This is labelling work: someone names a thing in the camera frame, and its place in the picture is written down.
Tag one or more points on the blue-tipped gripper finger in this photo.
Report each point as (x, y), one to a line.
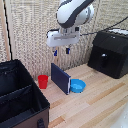
(67, 50)
(55, 52)

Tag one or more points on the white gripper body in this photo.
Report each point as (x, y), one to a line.
(61, 38)

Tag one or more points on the red plastic cup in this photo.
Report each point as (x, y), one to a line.
(43, 81)

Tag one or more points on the dark blue flat box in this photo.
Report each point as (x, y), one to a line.
(61, 78)

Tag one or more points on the blue plastic bowl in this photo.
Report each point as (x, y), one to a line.
(77, 85)

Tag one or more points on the black hard case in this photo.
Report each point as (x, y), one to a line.
(110, 53)

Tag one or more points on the black fabric storage bin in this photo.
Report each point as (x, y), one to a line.
(20, 96)

